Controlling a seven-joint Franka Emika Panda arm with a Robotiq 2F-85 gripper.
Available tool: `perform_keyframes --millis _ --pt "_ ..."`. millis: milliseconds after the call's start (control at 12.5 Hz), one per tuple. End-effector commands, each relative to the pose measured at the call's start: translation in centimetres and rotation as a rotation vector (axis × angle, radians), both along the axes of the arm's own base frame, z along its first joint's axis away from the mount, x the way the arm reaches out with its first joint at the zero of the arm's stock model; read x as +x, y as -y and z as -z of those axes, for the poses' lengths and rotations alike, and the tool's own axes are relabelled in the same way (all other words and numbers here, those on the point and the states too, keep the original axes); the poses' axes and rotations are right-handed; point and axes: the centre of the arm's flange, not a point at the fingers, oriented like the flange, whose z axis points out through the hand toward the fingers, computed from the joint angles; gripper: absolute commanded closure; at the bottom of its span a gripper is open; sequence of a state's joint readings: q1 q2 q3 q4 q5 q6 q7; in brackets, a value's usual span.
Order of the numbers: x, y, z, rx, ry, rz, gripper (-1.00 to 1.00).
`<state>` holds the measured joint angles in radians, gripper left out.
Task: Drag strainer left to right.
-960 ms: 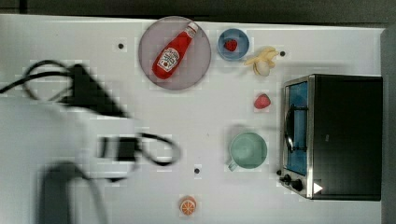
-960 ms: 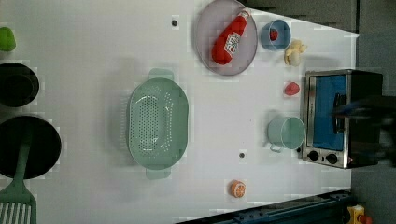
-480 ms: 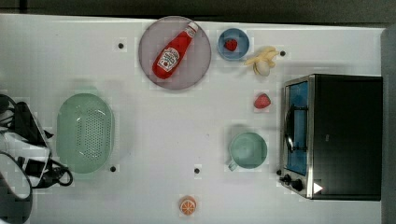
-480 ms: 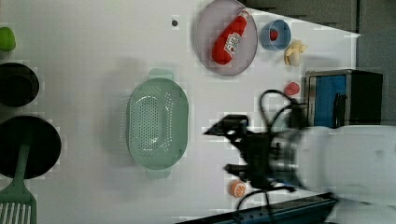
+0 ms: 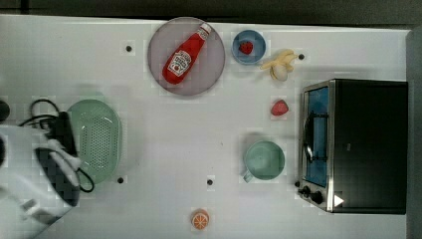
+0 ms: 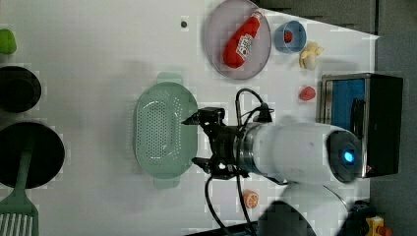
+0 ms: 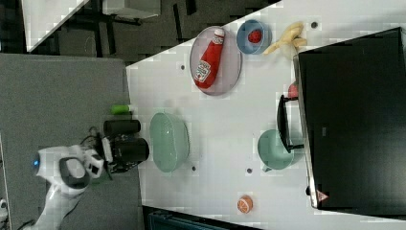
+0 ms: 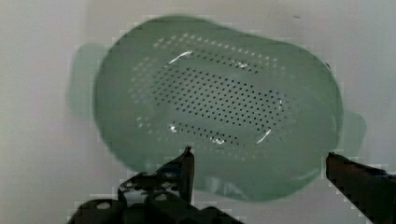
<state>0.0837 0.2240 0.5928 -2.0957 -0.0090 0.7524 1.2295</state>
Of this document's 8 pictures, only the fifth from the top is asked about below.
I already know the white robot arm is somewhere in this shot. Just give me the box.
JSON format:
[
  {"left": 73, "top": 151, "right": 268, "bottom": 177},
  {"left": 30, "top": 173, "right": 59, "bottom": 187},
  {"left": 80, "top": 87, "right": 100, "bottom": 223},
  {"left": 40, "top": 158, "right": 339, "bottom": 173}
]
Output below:
[{"left": 0, "top": 112, "right": 82, "bottom": 239}]

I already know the grey round plate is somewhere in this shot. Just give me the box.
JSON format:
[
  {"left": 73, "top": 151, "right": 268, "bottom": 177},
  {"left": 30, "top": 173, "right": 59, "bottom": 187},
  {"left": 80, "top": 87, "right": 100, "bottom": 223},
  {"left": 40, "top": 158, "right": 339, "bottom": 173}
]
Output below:
[{"left": 147, "top": 17, "right": 225, "bottom": 96}]

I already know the red strawberry on table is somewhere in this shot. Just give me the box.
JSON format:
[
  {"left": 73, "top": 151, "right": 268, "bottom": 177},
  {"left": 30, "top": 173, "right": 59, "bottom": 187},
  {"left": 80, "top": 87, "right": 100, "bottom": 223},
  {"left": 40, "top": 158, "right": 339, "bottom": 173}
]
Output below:
[{"left": 271, "top": 100, "right": 289, "bottom": 117}]

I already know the mint green mug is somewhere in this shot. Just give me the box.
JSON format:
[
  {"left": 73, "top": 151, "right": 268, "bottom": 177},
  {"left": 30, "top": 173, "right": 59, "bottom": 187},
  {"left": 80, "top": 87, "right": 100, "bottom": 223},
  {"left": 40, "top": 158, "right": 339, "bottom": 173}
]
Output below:
[{"left": 243, "top": 140, "right": 285, "bottom": 183}]

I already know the red ketchup bottle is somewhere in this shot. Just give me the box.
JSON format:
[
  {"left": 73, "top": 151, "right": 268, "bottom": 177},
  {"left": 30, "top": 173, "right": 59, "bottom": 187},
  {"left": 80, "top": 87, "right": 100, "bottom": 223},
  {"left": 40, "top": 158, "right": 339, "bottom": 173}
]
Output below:
[{"left": 162, "top": 23, "right": 212, "bottom": 85}]

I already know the black toaster oven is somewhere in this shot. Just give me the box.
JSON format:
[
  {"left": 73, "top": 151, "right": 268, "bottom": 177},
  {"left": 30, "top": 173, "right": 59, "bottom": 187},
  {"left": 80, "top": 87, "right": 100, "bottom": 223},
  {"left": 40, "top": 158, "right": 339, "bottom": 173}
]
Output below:
[{"left": 296, "top": 79, "right": 408, "bottom": 214}]

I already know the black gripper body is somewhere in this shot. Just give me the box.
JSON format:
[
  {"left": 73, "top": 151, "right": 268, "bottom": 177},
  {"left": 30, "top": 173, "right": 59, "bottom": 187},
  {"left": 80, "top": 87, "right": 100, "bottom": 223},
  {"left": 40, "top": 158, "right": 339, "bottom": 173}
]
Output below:
[{"left": 47, "top": 112, "right": 78, "bottom": 156}]

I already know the peeled yellow banana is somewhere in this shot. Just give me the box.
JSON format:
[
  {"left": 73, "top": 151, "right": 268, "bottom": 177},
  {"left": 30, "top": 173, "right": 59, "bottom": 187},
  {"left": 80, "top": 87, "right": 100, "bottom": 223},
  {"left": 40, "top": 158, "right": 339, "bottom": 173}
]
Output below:
[{"left": 260, "top": 50, "right": 298, "bottom": 82}]

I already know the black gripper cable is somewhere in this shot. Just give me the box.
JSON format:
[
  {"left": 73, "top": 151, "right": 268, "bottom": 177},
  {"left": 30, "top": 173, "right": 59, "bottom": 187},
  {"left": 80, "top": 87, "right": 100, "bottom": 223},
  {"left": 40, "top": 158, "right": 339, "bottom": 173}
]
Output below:
[{"left": 18, "top": 98, "right": 96, "bottom": 193}]

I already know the red strawberry in bowl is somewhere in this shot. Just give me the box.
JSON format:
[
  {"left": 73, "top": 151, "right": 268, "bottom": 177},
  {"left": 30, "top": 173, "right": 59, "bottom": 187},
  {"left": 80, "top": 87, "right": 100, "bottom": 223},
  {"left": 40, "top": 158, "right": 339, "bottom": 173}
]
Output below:
[{"left": 239, "top": 41, "right": 254, "bottom": 55}]

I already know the blue bowl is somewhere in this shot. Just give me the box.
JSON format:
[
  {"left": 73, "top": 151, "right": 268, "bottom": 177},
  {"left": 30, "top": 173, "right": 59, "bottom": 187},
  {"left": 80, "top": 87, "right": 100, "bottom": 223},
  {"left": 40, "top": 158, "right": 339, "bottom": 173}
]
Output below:
[{"left": 232, "top": 30, "right": 267, "bottom": 65}]

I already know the orange slice toy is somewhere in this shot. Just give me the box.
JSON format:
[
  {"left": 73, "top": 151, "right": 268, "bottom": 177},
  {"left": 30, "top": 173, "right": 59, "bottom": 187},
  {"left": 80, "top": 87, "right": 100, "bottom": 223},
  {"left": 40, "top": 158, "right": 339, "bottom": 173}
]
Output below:
[{"left": 191, "top": 209, "right": 210, "bottom": 230}]

